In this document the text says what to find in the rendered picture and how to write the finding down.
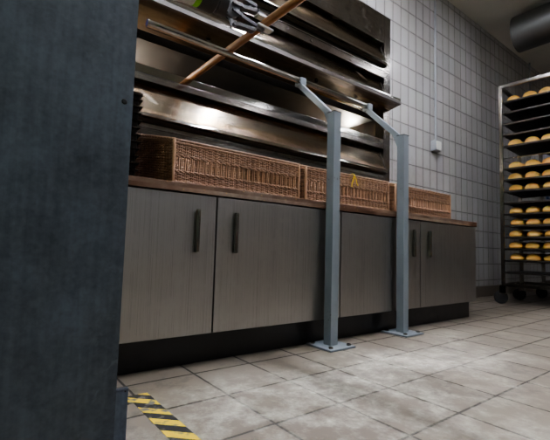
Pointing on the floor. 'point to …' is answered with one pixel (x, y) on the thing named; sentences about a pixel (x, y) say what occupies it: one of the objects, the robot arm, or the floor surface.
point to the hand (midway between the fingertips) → (264, 24)
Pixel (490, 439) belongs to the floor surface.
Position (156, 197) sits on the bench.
